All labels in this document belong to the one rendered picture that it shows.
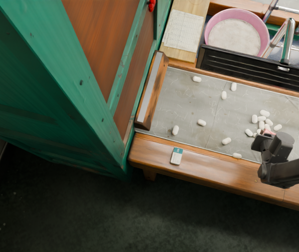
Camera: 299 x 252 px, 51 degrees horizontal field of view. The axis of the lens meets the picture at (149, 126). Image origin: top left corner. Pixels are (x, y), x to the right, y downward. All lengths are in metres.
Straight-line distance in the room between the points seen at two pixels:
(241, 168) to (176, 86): 0.41
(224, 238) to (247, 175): 0.82
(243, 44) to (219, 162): 0.52
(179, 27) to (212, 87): 0.28
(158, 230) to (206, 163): 0.83
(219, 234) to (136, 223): 0.48
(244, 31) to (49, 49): 1.19
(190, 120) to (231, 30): 0.44
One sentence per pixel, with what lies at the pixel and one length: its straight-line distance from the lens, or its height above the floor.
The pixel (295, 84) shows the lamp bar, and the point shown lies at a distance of 1.01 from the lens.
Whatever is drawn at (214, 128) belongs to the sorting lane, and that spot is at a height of 0.74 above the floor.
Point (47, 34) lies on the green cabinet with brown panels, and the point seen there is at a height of 1.65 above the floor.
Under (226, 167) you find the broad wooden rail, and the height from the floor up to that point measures 0.76.
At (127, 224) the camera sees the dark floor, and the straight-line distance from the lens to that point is 1.93.
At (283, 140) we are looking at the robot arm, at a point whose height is 1.02.
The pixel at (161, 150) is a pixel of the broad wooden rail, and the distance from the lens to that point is 1.18.
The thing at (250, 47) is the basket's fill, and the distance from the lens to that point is 1.43.
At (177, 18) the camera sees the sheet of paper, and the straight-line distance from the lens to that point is 1.39.
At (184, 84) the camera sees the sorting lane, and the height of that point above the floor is 0.74.
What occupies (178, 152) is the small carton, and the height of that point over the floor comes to 0.79.
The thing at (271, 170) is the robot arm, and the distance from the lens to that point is 0.98.
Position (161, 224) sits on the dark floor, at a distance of 1.93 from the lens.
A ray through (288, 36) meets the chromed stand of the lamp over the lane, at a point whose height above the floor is 1.12.
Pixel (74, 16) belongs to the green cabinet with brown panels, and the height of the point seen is 1.58.
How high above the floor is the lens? 1.93
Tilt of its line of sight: 75 degrees down
